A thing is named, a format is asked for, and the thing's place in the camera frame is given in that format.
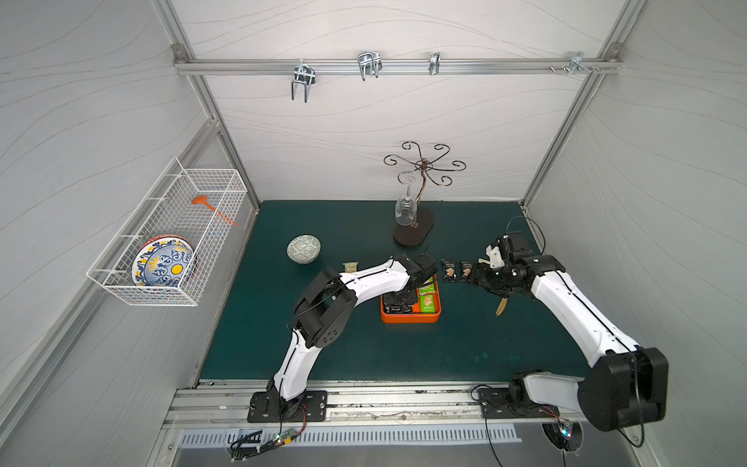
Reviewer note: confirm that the green cookie packet left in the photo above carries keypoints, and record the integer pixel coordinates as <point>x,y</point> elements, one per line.
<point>428,304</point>

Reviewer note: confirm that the clear wine glass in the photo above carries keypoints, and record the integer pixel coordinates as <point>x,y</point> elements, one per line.
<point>406,207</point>

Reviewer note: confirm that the green cookie packet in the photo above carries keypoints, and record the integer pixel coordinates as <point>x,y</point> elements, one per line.
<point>428,288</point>
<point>428,304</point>

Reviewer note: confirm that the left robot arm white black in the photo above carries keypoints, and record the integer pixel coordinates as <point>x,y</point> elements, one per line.
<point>323,311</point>

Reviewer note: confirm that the colourful patterned plate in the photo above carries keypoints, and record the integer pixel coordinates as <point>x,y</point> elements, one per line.
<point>163,262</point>

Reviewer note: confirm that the metal hook right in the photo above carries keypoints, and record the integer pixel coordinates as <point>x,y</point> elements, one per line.
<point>576,65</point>

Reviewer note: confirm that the orange storage box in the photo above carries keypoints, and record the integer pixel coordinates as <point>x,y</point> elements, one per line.
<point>410,316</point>

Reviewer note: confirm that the white wire basket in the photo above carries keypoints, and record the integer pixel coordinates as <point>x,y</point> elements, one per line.
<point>167,210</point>

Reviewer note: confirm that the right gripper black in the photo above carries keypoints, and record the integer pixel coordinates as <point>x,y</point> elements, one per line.
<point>482,274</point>

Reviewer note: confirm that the metal hook middle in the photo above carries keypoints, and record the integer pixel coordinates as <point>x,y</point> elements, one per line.
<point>370,65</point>

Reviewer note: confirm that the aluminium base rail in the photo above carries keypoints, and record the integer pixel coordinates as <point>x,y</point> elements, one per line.
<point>226,404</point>

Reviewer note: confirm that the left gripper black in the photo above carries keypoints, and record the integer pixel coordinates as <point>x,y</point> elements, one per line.
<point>400,298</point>

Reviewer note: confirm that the metal hook left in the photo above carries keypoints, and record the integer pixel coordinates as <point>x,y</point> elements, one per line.
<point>304,77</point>

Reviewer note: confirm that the cream cookie packet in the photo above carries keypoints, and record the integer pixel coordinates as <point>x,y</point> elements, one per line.
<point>350,267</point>

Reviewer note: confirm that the golden knife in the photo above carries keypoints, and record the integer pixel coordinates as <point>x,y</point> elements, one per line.
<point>501,307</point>

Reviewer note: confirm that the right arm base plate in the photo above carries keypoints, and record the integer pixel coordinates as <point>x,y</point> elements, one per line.
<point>495,403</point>

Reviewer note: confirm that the black cookie packet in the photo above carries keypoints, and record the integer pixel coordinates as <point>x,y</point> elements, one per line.
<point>450,271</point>
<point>466,271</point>

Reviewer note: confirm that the aluminium top rail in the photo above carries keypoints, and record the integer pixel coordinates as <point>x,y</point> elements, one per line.
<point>391,66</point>

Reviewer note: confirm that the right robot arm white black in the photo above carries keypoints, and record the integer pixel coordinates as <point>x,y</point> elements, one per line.
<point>627,384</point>

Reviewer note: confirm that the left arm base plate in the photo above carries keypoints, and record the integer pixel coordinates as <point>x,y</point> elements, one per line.
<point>269,406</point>

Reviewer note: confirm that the white vent grille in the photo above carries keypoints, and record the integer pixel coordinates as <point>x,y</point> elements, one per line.
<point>356,436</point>

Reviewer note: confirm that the orange spatula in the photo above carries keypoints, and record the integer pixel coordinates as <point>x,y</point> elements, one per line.
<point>203,200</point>

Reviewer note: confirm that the green patterned bowl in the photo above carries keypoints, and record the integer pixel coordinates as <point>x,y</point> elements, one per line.
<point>304,249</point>

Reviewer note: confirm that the metal hook small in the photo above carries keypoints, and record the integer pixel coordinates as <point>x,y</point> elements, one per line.
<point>434,64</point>

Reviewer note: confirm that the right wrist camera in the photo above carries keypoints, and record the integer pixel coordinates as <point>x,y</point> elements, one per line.
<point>508,250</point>

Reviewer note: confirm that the green cookie packet right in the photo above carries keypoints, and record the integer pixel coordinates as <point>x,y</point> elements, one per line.
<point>428,288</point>

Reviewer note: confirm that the metal glass holder stand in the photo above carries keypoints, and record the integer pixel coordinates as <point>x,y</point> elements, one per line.
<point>427,172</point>

